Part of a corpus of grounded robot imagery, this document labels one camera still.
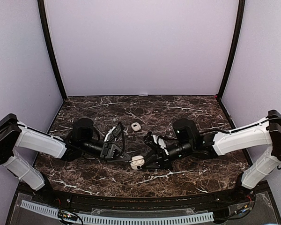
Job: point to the right black frame post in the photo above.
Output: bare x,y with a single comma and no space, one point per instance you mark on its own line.
233,49

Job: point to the black front table rail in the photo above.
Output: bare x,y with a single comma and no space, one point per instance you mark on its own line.
76,202

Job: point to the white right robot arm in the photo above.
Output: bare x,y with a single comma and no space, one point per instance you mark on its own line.
214,143

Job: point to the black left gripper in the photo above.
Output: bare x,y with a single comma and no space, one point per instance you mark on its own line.
109,151

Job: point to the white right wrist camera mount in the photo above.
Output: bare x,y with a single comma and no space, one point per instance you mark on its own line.
159,142

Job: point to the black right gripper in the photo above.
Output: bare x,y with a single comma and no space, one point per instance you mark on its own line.
161,158

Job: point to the white slotted cable duct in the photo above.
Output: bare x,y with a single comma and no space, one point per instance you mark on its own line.
121,217

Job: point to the left black frame post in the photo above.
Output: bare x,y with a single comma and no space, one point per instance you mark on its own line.
50,50

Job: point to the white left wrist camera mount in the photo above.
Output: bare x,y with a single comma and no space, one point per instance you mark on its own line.
109,136

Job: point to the black frame post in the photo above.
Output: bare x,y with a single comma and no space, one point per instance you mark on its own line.
233,49
50,50

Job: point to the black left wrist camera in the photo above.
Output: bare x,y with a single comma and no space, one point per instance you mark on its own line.
118,130

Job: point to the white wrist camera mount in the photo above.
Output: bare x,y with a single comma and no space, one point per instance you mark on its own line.
109,136
159,142

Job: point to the white earbud charging case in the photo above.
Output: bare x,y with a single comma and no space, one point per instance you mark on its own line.
137,162

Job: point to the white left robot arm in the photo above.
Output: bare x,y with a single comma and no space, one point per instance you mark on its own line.
84,138

